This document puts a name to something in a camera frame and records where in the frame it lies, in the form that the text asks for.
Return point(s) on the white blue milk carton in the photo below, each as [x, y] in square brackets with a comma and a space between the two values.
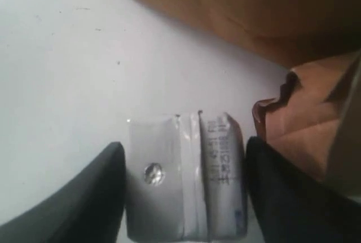
[185, 179]

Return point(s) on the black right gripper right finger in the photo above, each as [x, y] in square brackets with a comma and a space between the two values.
[290, 206]

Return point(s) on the brown paper shopping bag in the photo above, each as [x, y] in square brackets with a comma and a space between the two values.
[288, 32]

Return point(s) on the brown orange snack pouch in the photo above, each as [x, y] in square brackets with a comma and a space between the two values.
[301, 122]

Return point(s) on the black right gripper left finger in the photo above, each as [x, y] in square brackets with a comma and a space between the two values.
[89, 208]

